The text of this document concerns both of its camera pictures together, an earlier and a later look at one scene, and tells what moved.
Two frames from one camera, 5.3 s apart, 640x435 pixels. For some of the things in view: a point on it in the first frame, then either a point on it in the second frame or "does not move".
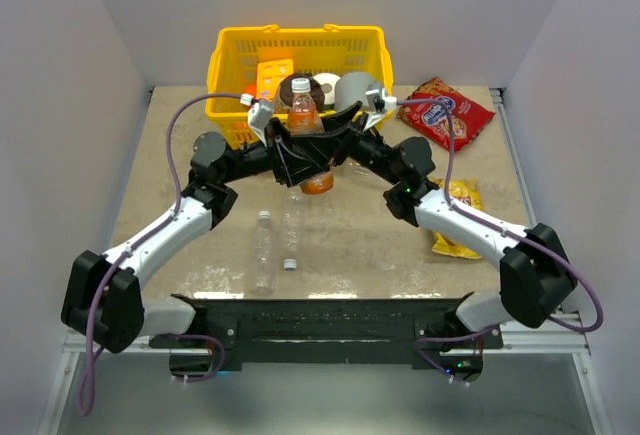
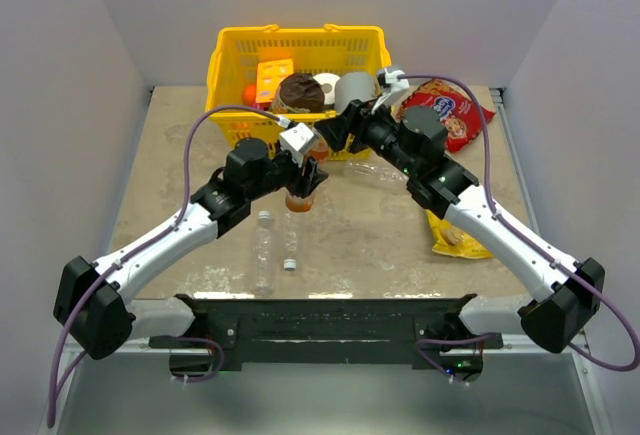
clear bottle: [264, 261] does not move
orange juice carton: [270, 73] does not move
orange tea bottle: [304, 118] → [318, 154]
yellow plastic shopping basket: [331, 50] does not move
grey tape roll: [350, 88] does not move
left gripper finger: [293, 177] → [314, 178]
